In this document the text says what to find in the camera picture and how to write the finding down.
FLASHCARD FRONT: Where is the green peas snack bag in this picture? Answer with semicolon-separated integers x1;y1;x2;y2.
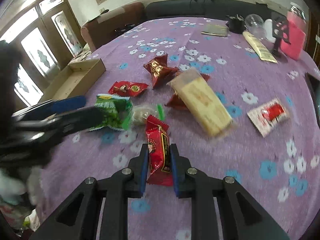
90;94;133;131

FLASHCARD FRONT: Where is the red round-logo candy packet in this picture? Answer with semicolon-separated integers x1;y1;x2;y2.
108;81;148;97

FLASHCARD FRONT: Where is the brown cake clear packet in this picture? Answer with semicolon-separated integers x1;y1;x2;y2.
131;103;165;125

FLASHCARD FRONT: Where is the red bar snack packet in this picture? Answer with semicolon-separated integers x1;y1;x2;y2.
145;115;173;186

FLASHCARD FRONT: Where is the white red sachet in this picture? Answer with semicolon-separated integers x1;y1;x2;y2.
247;98;290;137

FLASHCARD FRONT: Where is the dark red gold-print packet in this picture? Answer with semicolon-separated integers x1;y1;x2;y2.
143;54;179;89

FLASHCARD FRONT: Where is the long beige cracker pack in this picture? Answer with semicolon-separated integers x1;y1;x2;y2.
168;67;234;137

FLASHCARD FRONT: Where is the cardboard box tray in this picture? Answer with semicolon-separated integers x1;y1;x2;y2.
40;59;106;102

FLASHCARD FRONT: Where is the brown armchair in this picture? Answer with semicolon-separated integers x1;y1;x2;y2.
80;2;145;52

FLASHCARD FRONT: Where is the purple floral tablecloth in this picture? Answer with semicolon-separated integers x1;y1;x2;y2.
37;17;319;239

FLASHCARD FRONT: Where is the cream tube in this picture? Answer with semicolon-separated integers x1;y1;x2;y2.
242;31;278;63

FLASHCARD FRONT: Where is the olive notebook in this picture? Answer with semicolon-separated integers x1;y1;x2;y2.
201;24;228;37

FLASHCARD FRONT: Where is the black leather sofa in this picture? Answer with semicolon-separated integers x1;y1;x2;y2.
145;0;274;20

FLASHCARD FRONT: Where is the black small box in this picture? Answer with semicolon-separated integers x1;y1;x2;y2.
226;15;246;34

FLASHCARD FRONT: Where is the clear plastic cup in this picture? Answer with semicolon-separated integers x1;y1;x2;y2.
245;14;265;39

